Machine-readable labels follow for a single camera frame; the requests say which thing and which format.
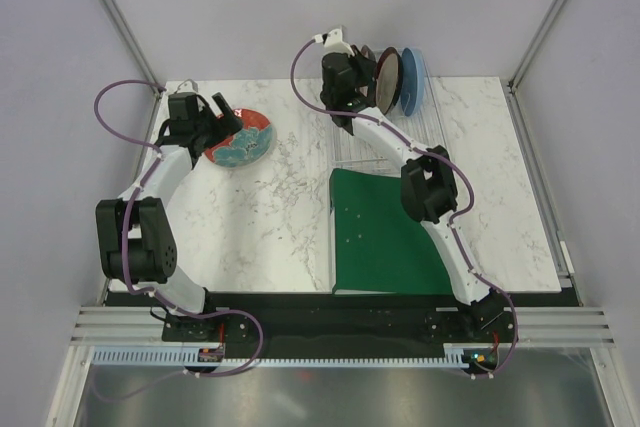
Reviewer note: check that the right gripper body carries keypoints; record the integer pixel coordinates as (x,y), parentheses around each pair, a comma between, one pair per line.
(360,73)

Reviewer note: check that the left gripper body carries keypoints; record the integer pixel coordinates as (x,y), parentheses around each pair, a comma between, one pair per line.
(213,130)

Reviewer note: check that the dark red beige plate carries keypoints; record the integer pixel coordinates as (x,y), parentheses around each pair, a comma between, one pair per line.
(366,64)

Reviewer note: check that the red and teal plate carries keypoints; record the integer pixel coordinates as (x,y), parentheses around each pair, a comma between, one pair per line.
(248,145)

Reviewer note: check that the blue plate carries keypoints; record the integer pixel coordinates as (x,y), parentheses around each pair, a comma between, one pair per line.
(413,83)

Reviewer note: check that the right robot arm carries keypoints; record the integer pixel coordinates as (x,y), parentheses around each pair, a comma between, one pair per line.
(428,195)

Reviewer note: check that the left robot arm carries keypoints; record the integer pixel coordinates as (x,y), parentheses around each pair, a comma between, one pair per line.
(136,243)

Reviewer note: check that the green binder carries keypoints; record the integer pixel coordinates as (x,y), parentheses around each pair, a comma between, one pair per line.
(378,249)

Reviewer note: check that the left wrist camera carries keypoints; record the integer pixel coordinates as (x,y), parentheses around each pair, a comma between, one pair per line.
(188,85)

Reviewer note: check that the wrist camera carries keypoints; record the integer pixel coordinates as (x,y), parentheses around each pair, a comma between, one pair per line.
(334,41)
(188,85)

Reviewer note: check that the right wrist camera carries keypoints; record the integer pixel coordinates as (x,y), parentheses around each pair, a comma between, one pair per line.
(334,41)

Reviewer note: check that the white wire dish rack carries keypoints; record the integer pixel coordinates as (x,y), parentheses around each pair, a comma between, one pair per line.
(366,140)

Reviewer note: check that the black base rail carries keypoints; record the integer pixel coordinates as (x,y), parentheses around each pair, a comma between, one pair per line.
(314,324)

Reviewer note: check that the white cable duct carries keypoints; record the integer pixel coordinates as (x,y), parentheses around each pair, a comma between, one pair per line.
(202,357)

